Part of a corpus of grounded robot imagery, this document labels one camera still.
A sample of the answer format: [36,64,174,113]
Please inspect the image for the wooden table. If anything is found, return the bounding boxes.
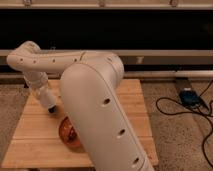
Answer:
[1,79,158,169]

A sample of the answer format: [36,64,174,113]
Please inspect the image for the black eraser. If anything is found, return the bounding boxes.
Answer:
[48,106,56,113]

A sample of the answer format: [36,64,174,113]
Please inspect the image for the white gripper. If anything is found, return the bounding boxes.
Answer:
[23,71,48,97]

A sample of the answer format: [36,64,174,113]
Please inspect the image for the white ceramic cup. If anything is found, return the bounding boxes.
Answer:
[38,87,56,109]

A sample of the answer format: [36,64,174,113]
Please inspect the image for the black floor cable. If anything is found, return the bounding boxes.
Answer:
[155,79,213,169]

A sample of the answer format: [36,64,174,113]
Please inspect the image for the orange bowl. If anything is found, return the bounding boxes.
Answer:
[58,117,81,149]

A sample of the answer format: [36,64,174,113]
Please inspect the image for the blue device on floor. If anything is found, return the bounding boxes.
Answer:
[179,89,200,107]

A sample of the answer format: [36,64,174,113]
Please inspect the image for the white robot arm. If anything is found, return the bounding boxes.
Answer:
[7,41,154,171]

